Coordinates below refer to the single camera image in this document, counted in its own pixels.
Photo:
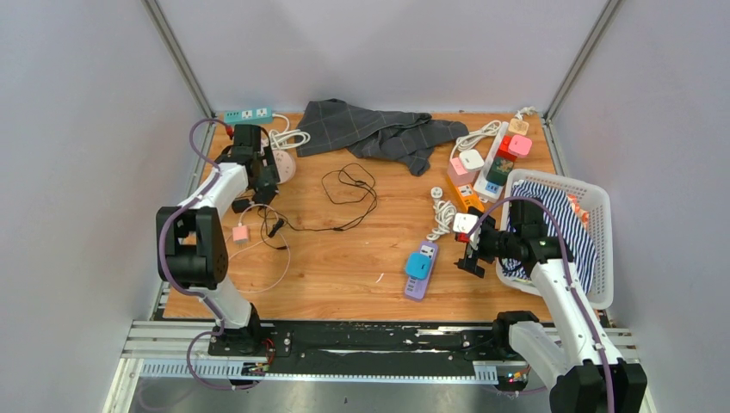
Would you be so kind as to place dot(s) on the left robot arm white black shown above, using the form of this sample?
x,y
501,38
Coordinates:
x,y
192,251

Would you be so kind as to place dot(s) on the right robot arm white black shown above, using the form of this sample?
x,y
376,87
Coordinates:
x,y
582,370

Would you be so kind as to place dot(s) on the pink USB charger plug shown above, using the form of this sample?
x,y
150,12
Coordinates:
x,y
241,234

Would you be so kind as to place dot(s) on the round pink power socket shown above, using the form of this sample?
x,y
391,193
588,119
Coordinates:
x,y
285,164

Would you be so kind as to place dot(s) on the blue white striped cloth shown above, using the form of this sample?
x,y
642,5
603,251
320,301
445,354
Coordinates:
x,y
574,229

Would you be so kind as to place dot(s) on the white plastic basket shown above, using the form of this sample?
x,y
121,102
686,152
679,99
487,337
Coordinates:
x,y
591,203

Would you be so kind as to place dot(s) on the dark grey checked cloth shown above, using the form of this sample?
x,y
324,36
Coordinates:
x,y
404,137

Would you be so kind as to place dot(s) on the dark green plug adapter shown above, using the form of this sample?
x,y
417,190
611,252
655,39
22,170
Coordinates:
x,y
499,171

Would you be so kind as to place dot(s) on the teal power strip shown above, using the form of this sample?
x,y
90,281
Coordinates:
x,y
251,116

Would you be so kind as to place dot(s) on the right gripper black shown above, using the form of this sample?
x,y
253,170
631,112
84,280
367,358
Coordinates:
x,y
470,261

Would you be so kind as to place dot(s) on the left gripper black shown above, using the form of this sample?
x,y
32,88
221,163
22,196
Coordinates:
x,y
267,176

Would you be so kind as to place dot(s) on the long white power strip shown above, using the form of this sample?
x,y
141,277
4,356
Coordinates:
x,y
486,188

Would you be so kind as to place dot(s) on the beige tag adapter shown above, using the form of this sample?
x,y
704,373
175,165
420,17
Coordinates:
x,y
517,127

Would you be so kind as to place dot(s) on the purple USB power strip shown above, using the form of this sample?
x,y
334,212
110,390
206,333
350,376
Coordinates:
x,y
416,289

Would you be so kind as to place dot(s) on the black power adapter brick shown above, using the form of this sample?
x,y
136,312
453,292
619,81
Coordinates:
x,y
266,185

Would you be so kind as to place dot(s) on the white square plug adapter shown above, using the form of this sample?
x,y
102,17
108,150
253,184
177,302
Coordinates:
x,y
471,160

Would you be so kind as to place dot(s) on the pink square plug adapter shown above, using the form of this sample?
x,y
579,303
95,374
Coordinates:
x,y
519,146

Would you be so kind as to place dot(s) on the black mounting base rail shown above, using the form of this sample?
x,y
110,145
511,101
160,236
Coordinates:
x,y
372,348

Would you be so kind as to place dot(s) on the blue square plug adapter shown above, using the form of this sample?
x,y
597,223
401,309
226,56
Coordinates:
x,y
418,266

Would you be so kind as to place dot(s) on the orange power strip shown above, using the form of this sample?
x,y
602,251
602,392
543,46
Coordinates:
x,y
466,200

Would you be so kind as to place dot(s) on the pink cube socket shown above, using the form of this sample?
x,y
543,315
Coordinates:
x,y
458,174

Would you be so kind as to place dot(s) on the black plug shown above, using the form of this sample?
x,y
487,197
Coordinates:
x,y
240,205

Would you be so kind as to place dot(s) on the red plug adapter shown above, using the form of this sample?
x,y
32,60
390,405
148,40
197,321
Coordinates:
x,y
503,149

